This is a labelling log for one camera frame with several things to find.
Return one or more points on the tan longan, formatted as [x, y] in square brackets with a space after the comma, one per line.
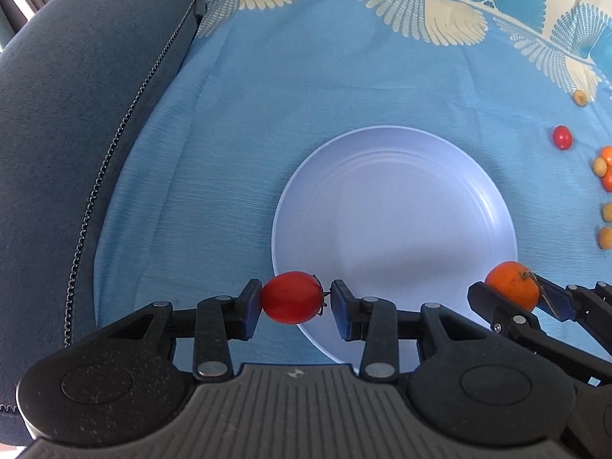
[604, 238]
[580, 98]
[607, 212]
[599, 167]

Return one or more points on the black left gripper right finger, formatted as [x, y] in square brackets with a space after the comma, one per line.
[466, 382]

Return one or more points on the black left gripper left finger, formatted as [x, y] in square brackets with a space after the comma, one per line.
[129, 379]

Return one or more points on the lavender round plate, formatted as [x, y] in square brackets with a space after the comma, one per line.
[395, 213]

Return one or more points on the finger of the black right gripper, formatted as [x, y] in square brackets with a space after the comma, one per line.
[516, 324]
[589, 307]

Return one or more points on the orange mandarin with stem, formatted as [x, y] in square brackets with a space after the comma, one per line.
[515, 282]

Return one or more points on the blue patterned cloth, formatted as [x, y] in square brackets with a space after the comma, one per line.
[266, 82]

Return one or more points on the red cherry tomato with stem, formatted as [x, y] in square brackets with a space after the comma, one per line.
[293, 297]

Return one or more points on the small orange mandarin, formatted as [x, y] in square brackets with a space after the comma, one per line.
[606, 154]
[607, 181]

